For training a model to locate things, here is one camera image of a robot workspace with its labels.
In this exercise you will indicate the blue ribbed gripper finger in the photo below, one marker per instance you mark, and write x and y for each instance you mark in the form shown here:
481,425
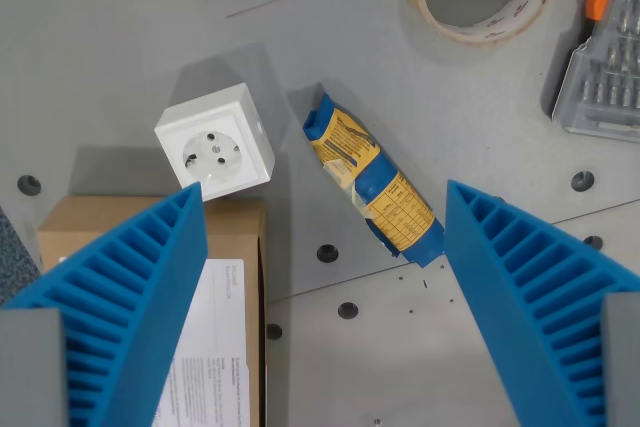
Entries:
530,307
135,297

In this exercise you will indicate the blue and yellow snack bag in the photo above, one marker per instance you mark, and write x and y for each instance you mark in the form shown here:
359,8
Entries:
372,182

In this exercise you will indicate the white printed paper label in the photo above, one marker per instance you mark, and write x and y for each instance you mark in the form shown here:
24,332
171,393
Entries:
212,347

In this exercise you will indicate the brown cardboard box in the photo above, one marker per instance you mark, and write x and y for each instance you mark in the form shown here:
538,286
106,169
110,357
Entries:
235,267

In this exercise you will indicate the grey screwdriver bit set case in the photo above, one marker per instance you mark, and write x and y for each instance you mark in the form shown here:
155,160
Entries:
602,62

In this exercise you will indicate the white wall power socket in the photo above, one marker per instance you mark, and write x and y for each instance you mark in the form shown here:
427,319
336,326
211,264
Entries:
220,144

